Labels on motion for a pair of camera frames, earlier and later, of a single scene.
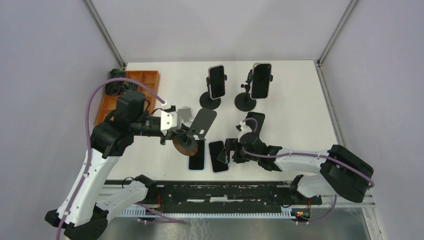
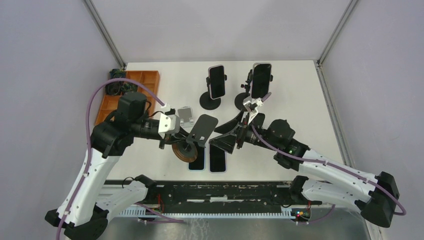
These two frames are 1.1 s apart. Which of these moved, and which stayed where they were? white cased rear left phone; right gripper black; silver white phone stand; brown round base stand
Moved: brown round base stand; right gripper black
Stayed: white cased rear left phone; silver white phone stand
